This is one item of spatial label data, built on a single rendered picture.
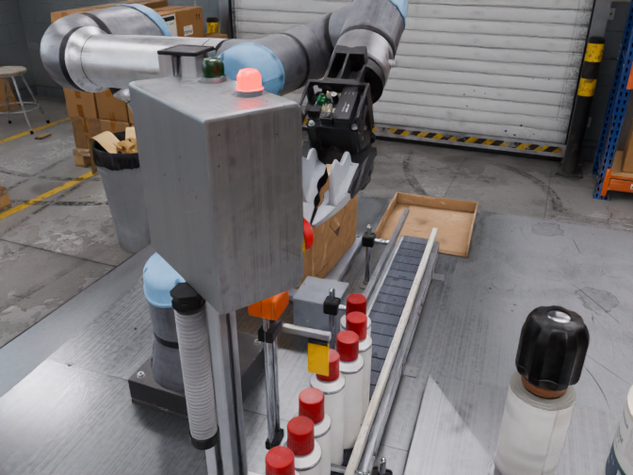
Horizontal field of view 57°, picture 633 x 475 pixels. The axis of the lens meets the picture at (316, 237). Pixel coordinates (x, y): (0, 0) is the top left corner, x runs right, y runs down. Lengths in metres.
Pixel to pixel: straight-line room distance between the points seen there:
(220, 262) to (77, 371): 0.79
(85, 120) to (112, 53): 3.97
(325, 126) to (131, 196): 2.70
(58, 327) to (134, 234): 2.02
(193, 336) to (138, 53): 0.41
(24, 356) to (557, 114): 4.36
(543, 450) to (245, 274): 0.51
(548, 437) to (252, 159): 0.56
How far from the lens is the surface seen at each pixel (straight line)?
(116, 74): 0.89
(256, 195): 0.52
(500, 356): 1.29
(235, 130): 0.49
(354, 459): 0.92
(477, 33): 4.98
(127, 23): 1.06
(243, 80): 0.54
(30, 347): 1.39
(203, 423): 0.70
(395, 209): 1.87
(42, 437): 1.17
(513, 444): 0.89
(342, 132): 0.64
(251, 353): 1.14
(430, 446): 1.00
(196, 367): 0.64
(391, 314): 1.28
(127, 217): 3.36
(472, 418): 1.06
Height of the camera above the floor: 1.60
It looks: 27 degrees down
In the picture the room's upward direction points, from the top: straight up
